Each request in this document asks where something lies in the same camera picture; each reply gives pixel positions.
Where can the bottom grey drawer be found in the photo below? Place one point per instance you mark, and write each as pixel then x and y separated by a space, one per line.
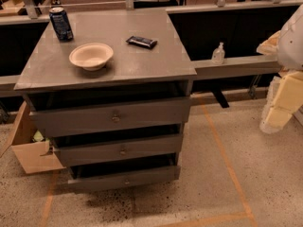
pixel 99 179

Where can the grey metal railing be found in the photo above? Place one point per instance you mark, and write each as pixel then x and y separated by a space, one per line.
pixel 151 3

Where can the dark blueberry rxbar wrapper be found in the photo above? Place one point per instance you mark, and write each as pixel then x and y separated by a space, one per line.
pixel 142 42

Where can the brown cardboard box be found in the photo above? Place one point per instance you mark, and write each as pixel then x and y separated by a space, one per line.
pixel 34 157

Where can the grey drawer cabinet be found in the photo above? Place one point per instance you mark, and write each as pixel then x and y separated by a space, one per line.
pixel 51 82

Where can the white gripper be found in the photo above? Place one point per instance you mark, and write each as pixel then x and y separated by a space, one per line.
pixel 292 43

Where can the white paper bowl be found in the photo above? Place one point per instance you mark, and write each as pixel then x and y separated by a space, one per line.
pixel 91 57

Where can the top grey drawer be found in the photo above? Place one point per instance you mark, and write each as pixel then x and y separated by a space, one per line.
pixel 112 117

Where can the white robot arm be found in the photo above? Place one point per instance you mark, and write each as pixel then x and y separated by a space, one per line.
pixel 289 51

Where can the middle grey drawer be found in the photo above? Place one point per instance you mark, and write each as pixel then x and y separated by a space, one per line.
pixel 119 150

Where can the clear sanitizer bottle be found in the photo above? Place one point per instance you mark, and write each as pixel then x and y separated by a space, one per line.
pixel 218 54

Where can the blue soda can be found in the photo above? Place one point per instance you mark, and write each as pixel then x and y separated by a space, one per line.
pixel 61 25

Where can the grey drawer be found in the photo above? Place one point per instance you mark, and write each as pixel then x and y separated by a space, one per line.
pixel 99 179
pixel 112 117
pixel 119 150

